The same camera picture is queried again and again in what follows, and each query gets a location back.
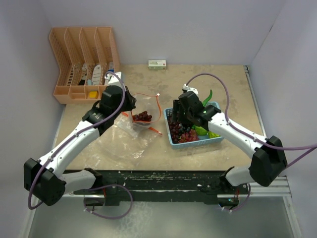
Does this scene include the light blue plastic basket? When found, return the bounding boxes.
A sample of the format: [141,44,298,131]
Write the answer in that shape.
[163,108,223,149]

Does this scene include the clear zip top bag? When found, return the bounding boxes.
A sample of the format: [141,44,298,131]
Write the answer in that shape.
[108,93,162,159]

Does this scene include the dark red grape bunch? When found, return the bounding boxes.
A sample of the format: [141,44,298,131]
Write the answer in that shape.
[168,117,194,144]

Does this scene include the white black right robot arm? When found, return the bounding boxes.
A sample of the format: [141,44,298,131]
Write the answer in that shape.
[172,91,287,194]

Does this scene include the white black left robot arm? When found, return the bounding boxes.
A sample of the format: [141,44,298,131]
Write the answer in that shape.
[23,86,136,210]

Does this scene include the green chili pepper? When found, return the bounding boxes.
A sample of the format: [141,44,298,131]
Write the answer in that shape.
[202,90,213,107]

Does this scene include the green custard apple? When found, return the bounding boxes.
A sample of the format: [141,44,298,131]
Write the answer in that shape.
[195,126,208,136]

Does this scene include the yellow-green custard apple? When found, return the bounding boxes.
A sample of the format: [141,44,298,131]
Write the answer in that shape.
[208,131,220,138]

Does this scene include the yellow block in organizer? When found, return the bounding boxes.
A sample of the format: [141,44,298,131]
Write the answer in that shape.
[88,91,99,99]

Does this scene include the white bottle in organizer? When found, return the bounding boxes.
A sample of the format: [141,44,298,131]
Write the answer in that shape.
[91,64,102,85]

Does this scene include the white blue box in organizer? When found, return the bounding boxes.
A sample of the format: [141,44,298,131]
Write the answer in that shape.
[104,61,115,86]

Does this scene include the small green white box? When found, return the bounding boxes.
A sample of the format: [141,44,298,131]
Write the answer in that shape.
[148,59,166,70]

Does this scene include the orange plastic file organizer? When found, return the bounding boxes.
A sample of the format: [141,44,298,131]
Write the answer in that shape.
[49,26,120,105]

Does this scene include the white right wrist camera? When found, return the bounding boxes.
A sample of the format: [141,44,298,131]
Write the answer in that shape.
[182,84,199,96]

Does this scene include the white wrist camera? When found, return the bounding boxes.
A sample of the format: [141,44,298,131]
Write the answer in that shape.
[182,84,199,96]
[104,71,124,87]

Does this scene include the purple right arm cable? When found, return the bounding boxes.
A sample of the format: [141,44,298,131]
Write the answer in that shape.
[184,73,317,214]

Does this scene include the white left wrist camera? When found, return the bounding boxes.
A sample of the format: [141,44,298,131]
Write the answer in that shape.
[104,71,124,87]

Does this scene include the black metal base frame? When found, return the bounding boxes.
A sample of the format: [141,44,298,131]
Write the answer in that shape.
[74,170,248,207]

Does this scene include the aluminium rail frame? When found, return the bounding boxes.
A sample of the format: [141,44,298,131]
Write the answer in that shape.
[242,65,303,238]

